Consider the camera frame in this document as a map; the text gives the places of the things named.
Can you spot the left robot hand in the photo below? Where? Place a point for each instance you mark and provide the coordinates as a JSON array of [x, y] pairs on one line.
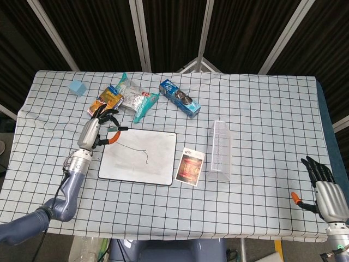
[[87, 133]]

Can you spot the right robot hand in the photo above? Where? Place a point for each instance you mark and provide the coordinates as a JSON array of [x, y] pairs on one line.
[[328, 199]]

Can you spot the green whiteboard marker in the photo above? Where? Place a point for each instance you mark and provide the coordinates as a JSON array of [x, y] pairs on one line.
[[117, 128]]

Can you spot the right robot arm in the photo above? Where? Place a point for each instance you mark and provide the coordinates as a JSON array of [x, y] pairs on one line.
[[338, 237]]

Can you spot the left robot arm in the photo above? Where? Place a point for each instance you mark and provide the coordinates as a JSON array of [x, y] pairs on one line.
[[71, 188]]

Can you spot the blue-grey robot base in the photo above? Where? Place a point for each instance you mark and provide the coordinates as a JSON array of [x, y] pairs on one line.
[[169, 249]]

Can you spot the orange and blue snack box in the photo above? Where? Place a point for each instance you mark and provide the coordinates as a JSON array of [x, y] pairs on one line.
[[107, 98]]

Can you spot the light blue cube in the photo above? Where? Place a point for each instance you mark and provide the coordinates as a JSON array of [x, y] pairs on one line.
[[77, 88]]

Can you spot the teal and silver snack bag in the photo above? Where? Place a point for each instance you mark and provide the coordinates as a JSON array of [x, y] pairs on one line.
[[136, 101]]

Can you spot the yellow upright board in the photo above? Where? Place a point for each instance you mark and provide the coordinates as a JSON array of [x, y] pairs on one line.
[[278, 249]]

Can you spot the white dry-erase board black rim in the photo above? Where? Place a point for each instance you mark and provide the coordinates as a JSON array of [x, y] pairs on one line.
[[152, 163]]

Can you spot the light blue checkered tablecloth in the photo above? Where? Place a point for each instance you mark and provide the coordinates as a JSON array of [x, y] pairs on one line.
[[245, 204]]

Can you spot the blue Oreo cookie box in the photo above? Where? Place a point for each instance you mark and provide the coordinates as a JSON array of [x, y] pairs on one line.
[[180, 98]]

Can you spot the dark folding screen white frames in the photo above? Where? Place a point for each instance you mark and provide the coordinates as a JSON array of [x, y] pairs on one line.
[[95, 32]]

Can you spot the photo postcard with red shrine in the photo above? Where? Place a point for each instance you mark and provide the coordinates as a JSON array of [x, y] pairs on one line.
[[190, 167]]

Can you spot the clear plastic bag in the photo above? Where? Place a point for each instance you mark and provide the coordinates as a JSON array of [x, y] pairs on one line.
[[87, 249]]

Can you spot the clear plastic container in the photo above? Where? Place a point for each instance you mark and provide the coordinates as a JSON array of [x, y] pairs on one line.
[[220, 152]]

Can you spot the white triangular screen foot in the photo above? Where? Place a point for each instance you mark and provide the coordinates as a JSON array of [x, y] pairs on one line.
[[197, 64]]

